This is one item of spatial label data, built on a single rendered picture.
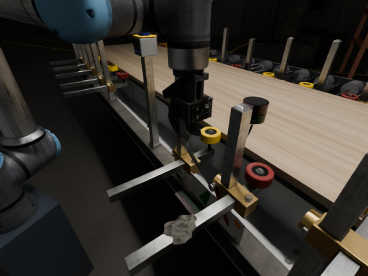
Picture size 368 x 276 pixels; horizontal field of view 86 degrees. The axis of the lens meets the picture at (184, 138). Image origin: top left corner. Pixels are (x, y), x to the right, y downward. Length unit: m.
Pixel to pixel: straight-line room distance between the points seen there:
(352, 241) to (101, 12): 0.54
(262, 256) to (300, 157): 0.33
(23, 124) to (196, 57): 0.73
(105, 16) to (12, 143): 0.73
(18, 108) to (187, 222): 0.72
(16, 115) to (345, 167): 1.12
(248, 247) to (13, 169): 0.86
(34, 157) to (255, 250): 0.88
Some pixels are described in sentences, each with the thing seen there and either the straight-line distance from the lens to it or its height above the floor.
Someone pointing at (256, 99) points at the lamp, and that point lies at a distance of 0.52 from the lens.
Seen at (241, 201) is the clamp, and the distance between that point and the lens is 0.58.
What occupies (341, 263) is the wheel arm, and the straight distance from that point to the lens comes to 0.46.
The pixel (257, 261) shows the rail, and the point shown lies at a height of 0.70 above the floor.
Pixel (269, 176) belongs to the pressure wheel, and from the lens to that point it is 0.62.
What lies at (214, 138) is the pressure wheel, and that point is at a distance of 0.74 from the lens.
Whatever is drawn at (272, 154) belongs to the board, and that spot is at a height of 0.90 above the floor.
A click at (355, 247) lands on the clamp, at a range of 0.47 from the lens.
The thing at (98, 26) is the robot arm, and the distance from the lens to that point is 0.34.
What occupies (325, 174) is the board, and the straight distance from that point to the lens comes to 0.71.
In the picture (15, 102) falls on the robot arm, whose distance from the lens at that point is 0.93.
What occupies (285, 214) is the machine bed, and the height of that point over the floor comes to 0.69.
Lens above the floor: 1.30
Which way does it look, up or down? 33 degrees down
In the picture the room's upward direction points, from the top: straight up
